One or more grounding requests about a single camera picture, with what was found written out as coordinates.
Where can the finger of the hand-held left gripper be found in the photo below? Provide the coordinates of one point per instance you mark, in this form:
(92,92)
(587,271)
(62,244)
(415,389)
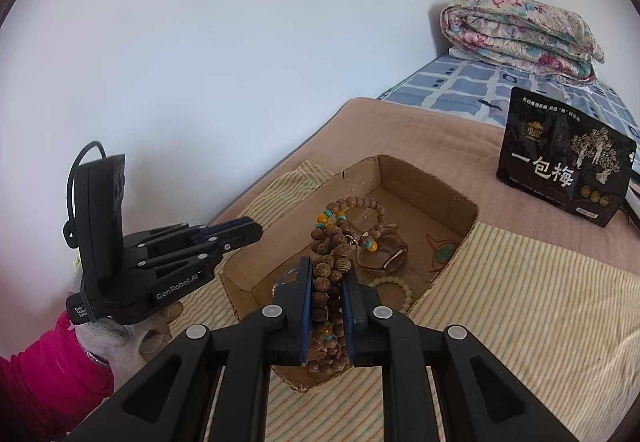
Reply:
(170,233)
(240,234)

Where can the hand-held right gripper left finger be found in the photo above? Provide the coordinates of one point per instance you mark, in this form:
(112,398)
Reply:
(306,312)

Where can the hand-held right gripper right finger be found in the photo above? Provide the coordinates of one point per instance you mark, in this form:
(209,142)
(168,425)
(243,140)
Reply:
(350,317)

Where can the cardboard box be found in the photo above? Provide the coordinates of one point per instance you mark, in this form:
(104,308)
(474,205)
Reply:
(415,192)

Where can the person's left hand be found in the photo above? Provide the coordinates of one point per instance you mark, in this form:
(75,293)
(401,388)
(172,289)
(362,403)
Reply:
(120,352)

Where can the cream striped blanket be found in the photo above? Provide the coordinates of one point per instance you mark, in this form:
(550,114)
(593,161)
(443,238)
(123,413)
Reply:
(525,322)

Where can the brown blanket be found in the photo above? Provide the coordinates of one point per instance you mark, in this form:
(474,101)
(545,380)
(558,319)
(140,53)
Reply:
(525,242)

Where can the black printed bag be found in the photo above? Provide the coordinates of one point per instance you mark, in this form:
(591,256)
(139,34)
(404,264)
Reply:
(545,172)

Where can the blue checked bedsheet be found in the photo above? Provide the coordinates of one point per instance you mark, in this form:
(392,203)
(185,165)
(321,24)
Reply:
(450,87)

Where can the folded floral quilt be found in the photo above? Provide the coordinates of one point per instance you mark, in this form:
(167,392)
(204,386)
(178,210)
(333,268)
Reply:
(520,37)

